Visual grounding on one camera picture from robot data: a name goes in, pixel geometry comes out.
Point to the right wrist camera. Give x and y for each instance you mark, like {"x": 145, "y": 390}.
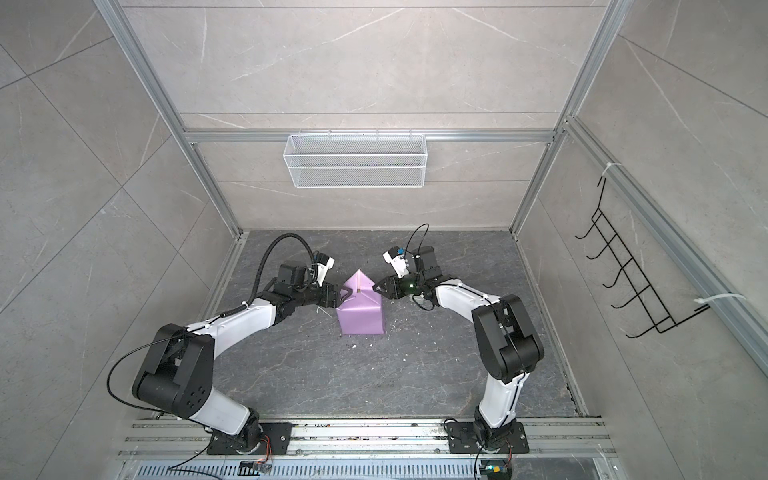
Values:
{"x": 396, "y": 257}

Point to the black wire hook rack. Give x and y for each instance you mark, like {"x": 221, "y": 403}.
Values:
{"x": 631, "y": 273}

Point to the pink wrapping paper sheet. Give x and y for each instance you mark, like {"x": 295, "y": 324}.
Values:
{"x": 362, "y": 312}

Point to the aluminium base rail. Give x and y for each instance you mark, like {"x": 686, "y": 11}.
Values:
{"x": 419, "y": 448}

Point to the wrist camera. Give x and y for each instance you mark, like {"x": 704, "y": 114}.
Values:
{"x": 396, "y": 257}
{"x": 324, "y": 264}

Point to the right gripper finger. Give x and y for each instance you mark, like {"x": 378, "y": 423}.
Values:
{"x": 387, "y": 282}
{"x": 388, "y": 291}

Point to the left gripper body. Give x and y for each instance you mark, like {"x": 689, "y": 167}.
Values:
{"x": 311, "y": 294}

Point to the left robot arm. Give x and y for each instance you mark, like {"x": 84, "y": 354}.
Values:
{"x": 176, "y": 375}

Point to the white wire mesh basket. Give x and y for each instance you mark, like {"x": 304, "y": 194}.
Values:
{"x": 361, "y": 160}

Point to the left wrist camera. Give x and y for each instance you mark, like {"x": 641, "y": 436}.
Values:
{"x": 324, "y": 264}

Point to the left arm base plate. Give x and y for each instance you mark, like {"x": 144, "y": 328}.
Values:
{"x": 255, "y": 439}

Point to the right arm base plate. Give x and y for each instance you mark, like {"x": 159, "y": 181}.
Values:
{"x": 472, "y": 437}

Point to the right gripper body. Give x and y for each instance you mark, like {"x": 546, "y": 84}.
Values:
{"x": 411, "y": 284}

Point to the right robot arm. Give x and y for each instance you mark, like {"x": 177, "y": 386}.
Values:
{"x": 508, "y": 343}

